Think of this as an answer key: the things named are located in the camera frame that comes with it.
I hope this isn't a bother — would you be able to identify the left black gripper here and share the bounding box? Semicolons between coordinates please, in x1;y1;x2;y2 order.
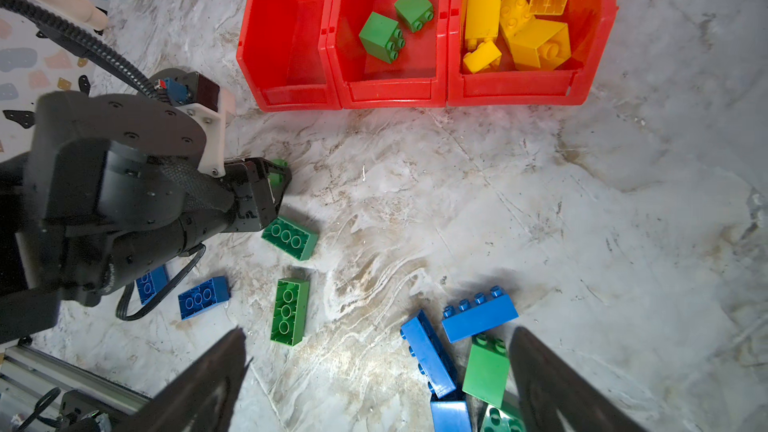
14;92;292;306

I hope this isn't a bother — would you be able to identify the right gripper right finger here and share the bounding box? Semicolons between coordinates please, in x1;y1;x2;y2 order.
509;326;643;431

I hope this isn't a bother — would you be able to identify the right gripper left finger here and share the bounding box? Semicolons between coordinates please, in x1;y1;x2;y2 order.
116;328;246;431

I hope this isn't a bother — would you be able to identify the yellow brick mid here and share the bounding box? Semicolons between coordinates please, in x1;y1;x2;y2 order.
508;19;571;71

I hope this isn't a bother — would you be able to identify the light green square brick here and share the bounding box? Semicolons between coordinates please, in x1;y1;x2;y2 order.
268;159;288;187
395;0;434;33

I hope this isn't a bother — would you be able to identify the yellow square brick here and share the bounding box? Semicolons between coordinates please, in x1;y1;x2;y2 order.
464;0;502;51

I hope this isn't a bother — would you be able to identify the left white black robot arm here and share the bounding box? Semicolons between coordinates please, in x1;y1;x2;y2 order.
1;92;292;342

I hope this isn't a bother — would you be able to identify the dark green long brick upper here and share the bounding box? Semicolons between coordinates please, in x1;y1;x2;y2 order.
262;216;318;261

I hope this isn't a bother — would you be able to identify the dark green long brick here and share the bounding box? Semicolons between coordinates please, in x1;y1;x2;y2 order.
262;216;318;261
479;392;526;432

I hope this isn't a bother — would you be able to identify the dark green long brick right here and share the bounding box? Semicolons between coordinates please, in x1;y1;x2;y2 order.
479;392;526;432

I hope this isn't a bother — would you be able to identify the blue square brick right lower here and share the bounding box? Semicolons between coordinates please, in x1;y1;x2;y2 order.
430;390;472;432

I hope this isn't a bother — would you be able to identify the blue long brick lower left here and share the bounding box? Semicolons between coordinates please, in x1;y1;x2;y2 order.
178;276;230;321

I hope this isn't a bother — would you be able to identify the blue long brick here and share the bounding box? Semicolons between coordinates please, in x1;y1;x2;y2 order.
441;286;519;343
178;276;230;321

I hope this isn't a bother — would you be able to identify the blue long brick right upper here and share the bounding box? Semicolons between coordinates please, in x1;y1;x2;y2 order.
441;286;519;343

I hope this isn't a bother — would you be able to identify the green long brick lower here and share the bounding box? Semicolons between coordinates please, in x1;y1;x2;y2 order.
270;278;310;347

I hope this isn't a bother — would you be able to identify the blue brick far left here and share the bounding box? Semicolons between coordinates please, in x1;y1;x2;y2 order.
136;265;168;305

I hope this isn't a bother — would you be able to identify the left red bin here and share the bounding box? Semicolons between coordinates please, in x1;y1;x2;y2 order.
236;0;340;112

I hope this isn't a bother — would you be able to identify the red bin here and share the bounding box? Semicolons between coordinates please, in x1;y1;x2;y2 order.
327;0;450;109
236;0;340;112
447;0;618;106

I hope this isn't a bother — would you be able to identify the blue long brick right diagonal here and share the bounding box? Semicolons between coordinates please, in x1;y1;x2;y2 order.
400;310;458;399

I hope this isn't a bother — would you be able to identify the green square brick centre right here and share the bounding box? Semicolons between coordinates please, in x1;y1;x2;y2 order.
359;12;405;64

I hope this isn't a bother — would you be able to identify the middle red bin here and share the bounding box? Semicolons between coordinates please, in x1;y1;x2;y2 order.
327;0;450;109

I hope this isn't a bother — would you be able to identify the right red bin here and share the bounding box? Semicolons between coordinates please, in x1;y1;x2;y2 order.
447;0;618;106

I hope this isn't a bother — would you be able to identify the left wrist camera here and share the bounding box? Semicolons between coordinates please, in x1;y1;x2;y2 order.
150;68;236;178

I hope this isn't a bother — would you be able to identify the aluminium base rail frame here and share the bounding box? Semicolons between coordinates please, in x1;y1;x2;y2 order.
1;345;149;431

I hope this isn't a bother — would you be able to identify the black corrugated cable hose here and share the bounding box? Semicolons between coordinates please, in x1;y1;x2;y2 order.
0;0;160;102

